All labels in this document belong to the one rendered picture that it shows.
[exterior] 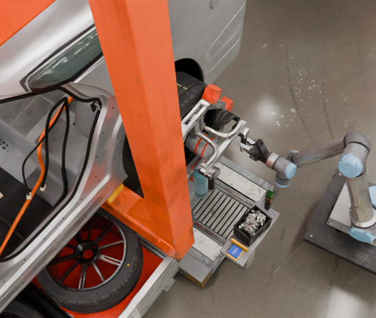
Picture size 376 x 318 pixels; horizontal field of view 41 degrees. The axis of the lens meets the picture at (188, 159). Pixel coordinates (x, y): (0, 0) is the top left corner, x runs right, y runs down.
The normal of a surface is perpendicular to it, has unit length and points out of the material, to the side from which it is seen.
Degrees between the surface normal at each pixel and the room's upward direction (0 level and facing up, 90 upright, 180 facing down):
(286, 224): 0
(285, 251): 0
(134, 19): 90
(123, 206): 0
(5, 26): 90
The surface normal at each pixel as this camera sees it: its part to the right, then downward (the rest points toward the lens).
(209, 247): -0.05, -0.51
